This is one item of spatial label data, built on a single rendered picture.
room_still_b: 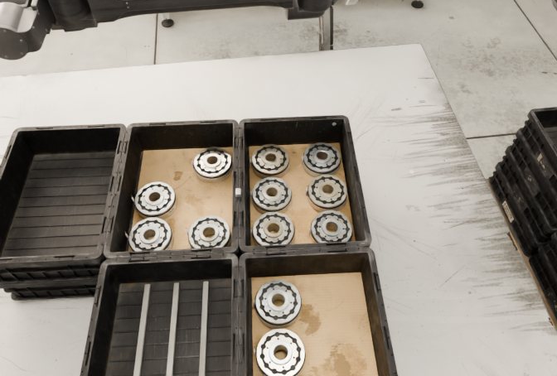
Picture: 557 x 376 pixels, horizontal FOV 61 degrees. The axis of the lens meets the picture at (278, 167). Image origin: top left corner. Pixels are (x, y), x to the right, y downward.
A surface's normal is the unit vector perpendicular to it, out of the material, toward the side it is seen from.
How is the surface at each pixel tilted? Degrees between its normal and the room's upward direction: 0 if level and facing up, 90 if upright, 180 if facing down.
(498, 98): 0
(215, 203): 0
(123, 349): 0
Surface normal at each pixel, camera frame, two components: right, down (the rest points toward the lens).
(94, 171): 0.00, -0.60
